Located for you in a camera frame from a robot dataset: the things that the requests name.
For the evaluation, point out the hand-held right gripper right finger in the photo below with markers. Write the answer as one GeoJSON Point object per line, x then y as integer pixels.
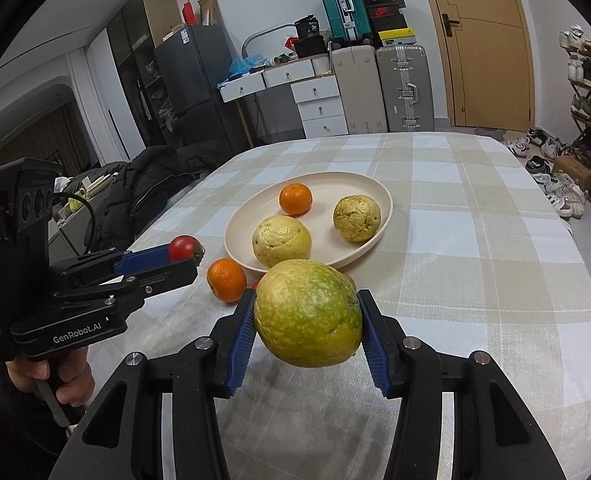
{"type": "Point", "coordinates": [375, 345]}

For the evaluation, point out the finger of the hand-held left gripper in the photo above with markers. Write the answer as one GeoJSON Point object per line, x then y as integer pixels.
{"type": "Point", "coordinates": [170, 277]}
{"type": "Point", "coordinates": [140, 260]}

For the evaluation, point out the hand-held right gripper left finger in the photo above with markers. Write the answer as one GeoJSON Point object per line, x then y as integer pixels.
{"type": "Point", "coordinates": [240, 345]}

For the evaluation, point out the red cherry tomato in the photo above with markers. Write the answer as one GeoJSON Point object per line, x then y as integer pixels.
{"type": "Point", "coordinates": [183, 247]}

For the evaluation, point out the large green guava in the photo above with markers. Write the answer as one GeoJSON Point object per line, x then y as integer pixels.
{"type": "Point", "coordinates": [308, 310]}

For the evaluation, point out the pale yellow guava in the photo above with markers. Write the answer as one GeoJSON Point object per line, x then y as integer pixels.
{"type": "Point", "coordinates": [280, 240]}

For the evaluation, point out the cream round plate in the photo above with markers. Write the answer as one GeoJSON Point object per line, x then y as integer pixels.
{"type": "Point", "coordinates": [320, 245]}

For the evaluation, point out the small yellow guava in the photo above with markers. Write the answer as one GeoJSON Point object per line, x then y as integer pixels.
{"type": "Point", "coordinates": [356, 217]}

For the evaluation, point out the orange mandarin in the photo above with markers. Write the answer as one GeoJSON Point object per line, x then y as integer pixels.
{"type": "Point", "coordinates": [295, 200]}
{"type": "Point", "coordinates": [225, 280]}

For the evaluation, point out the person's left hand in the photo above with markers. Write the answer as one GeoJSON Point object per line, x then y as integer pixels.
{"type": "Point", "coordinates": [70, 380]}

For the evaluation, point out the black jacket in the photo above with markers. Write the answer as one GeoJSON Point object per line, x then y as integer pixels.
{"type": "Point", "coordinates": [150, 185]}

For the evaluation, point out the checked tablecloth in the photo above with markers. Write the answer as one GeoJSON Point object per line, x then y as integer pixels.
{"type": "Point", "coordinates": [475, 260]}

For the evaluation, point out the dark grey refrigerator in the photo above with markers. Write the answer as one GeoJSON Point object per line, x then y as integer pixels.
{"type": "Point", "coordinates": [195, 85]}

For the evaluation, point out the dark display cabinet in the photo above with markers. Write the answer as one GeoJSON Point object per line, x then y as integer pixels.
{"type": "Point", "coordinates": [135, 60]}

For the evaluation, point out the blue plastic bag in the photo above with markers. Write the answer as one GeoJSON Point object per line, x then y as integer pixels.
{"type": "Point", "coordinates": [243, 66]}

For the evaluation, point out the white desk with drawers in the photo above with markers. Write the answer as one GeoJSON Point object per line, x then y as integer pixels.
{"type": "Point", "coordinates": [320, 105]}

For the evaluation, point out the scattered loose sneakers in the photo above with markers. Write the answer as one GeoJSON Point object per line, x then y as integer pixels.
{"type": "Point", "coordinates": [550, 180]}

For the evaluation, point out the large flat cardboard box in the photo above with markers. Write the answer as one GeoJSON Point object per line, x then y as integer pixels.
{"type": "Point", "coordinates": [158, 10]}

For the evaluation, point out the beige suitcase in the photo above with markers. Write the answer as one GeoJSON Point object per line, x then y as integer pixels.
{"type": "Point", "coordinates": [358, 90]}

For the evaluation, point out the curved metal pipe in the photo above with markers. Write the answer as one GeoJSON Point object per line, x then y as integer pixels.
{"type": "Point", "coordinates": [260, 33]}

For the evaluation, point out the brown cardboard box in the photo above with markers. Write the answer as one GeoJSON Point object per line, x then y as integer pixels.
{"type": "Point", "coordinates": [209, 10]}

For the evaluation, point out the silver suitcase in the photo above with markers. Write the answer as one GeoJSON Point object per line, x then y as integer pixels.
{"type": "Point", "coordinates": [405, 85]}

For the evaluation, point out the small cardboard box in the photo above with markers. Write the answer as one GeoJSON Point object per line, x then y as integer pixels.
{"type": "Point", "coordinates": [573, 169]}

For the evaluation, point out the black bag with white label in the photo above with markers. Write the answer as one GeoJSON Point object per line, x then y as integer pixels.
{"type": "Point", "coordinates": [308, 26]}

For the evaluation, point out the wooden door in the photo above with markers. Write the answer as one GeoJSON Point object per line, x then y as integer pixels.
{"type": "Point", "coordinates": [490, 60]}

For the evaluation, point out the yellow and black shoe box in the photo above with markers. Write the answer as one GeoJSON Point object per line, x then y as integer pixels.
{"type": "Point", "coordinates": [398, 36]}

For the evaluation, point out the plain black shoe box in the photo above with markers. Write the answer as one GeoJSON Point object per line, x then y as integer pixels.
{"type": "Point", "coordinates": [388, 24]}

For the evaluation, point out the teal suitcase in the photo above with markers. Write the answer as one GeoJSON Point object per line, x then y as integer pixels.
{"type": "Point", "coordinates": [343, 5]}

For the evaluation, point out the black shoe box red logo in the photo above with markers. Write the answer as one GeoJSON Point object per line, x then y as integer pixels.
{"type": "Point", "coordinates": [386, 12]}

